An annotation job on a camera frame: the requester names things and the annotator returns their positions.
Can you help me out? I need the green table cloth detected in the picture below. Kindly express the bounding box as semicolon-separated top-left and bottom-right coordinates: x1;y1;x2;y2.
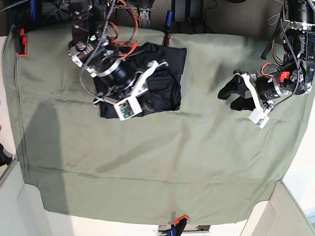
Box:
2;26;314;225

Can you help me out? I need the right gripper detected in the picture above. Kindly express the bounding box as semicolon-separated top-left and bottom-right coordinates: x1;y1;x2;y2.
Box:
92;59;168;113

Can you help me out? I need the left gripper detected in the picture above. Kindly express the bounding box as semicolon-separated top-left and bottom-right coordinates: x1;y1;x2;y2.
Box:
218;70;293;111

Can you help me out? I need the blue clamp top left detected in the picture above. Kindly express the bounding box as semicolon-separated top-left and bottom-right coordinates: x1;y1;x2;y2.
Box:
29;0;42;28

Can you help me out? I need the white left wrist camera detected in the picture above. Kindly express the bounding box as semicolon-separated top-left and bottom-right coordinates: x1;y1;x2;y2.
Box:
249;109;270;129

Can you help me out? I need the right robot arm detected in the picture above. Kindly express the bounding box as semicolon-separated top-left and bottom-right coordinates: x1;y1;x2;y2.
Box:
68;0;177;120

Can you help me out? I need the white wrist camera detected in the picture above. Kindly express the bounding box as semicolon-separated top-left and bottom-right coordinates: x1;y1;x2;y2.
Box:
114;96;143;121
249;109;270;129

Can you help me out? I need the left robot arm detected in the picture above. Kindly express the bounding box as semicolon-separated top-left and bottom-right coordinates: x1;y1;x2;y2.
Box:
218;0;315;114

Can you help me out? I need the blue clamp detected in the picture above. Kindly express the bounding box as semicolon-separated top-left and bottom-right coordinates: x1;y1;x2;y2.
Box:
29;0;42;28
162;10;173;47

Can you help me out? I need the blue clamp top centre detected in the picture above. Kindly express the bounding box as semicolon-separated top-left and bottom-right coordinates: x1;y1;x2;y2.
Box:
162;10;173;47

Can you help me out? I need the orange black clamp bottom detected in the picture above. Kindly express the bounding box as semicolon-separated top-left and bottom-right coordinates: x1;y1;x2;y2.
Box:
166;215;189;236

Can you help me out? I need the dark navy long-sleeve shirt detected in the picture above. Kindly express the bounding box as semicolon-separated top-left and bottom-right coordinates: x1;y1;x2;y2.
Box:
94;42;187;117

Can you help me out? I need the aluminium frame bracket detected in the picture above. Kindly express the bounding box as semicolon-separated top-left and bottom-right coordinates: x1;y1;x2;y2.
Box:
138;8;151;29

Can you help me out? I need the black object left edge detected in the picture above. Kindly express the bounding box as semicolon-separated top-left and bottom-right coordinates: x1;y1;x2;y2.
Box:
0;144;13;166

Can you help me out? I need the black power adapter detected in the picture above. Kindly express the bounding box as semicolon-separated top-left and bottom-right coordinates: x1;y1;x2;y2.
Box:
171;0;203;23

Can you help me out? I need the orange clamp left edge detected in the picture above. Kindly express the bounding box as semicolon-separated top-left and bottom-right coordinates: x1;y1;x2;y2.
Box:
14;28;27;57

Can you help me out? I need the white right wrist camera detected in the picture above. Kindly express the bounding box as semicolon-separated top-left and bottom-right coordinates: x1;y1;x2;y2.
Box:
114;96;143;121

